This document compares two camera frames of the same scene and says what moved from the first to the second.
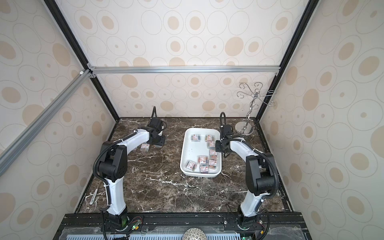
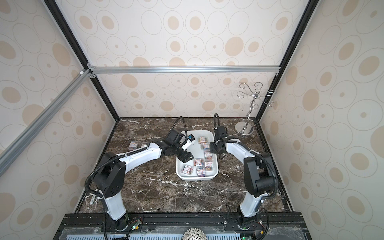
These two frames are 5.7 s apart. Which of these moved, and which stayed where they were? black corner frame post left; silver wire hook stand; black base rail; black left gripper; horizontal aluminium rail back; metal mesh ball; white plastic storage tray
Moved: white plastic storage tray; black left gripper
Stayed: black base rail; silver wire hook stand; black corner frame post left; metal mesh ball; horizontal aluminium rail back
